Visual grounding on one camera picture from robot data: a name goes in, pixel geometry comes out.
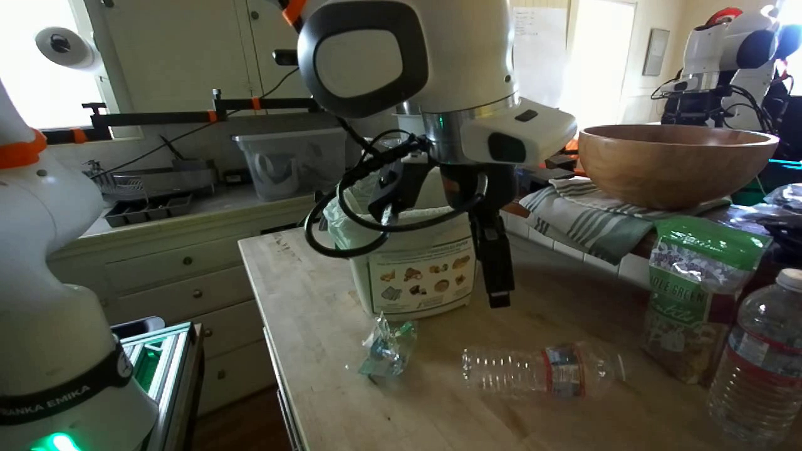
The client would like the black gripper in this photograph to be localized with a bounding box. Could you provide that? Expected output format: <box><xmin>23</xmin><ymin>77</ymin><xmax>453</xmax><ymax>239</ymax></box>
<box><xmin>436</xmin><ymin>161</ymin><xmax>522</xmax><ymax>311</ymax></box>

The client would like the white compost trash can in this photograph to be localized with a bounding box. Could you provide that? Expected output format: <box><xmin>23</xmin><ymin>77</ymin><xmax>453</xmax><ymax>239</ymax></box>
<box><xmin>319</xmin><ymin>178</ymin><xmax>478</xmax><ymax>320</ymax></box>

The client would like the clear plastic bottle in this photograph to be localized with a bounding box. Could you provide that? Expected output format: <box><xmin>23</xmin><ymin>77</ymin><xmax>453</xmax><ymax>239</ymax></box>
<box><xmin>456</xmin><ymin>337</ymin><xmax>629</xmax><ymax>403</ymax></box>

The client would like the full capped water bottle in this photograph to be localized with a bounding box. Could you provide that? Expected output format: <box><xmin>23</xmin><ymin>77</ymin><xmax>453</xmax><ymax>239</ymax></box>
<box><xmin>706</xmin><ymin>266</ymin><xmax>802</xmax><ymax>451</ymax></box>

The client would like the striped white dish towel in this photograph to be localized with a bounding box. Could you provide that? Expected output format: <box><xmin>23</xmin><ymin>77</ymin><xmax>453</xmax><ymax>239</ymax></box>
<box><xmin>515</xmin><ymin>176</ymin><xmax>664</xmax><ymax>269</ymax></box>

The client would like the translucent pale green bin liner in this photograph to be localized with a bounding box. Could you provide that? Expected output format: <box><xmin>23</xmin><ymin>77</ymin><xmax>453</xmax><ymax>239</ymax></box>
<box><xmin>319</xmin><ymin>183</ymin><xmax>373</xmax><ymax>254</ymax></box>

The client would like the green printed bag pack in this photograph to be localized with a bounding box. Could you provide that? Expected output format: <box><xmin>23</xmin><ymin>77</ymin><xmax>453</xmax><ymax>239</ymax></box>
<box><xmin>639</xmin><ymin>213</ymin><xmax>775</xmax><ymax>388</ymax></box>

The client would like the large wooden bowl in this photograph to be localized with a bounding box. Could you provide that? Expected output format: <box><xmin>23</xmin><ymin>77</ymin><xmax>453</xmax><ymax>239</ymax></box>
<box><xmin>576</xmin><ymin>122</ymin><xmax>783</xmax><ymax>213</ymax></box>

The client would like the clear plastic storage container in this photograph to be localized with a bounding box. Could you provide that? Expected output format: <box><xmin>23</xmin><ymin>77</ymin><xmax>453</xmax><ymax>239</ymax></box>
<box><xmin>233</xmin><ymin>126</ymin><xmax>352</xmax><ymax>203</ymax></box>

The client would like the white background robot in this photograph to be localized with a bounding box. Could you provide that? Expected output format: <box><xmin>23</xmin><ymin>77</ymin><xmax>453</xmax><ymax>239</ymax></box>
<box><xmin>660</xmin><ymin>2</ymin><xmax>802</xmax><ymax>132</ymax></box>

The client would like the white drawer cabinet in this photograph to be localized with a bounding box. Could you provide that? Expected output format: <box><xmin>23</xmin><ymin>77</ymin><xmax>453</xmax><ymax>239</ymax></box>
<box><xmin>47</xmin><ymin>193</ymin><xmax>335</xmax><ymax>415</ymax></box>

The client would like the dark dish tray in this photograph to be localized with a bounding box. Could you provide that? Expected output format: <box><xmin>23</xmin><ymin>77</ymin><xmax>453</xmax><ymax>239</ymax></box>
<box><xmin>103</xmin><ymin>191</ymin><xmax>200</xmax><ymax>230</ymax></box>

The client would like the white paper towel roll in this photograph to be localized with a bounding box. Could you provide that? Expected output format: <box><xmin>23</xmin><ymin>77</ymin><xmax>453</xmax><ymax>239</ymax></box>
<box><xmin>32</xmin><ymin>26</ymin><xmax>100</xmax><ymax>73</ymax></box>

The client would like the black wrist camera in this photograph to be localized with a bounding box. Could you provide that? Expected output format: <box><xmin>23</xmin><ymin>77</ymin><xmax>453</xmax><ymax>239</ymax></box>
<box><xmin>365</xmin><ymin>157</ymin><xmax>421</xmax><ymax>221</ymax></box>

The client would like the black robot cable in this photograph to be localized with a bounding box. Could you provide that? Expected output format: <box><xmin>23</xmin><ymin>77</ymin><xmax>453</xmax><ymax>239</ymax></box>
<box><xmin>304</xmin><ymin>126</ymin><xmax>474</xmax><ymax>261</ymax></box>

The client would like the small framed wall picture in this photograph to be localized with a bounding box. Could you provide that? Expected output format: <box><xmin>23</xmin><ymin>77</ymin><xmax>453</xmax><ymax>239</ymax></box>
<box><xmin>642</xmin><ymin>26</ymin><xmax>674</xmax><ymax>79</ymax></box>

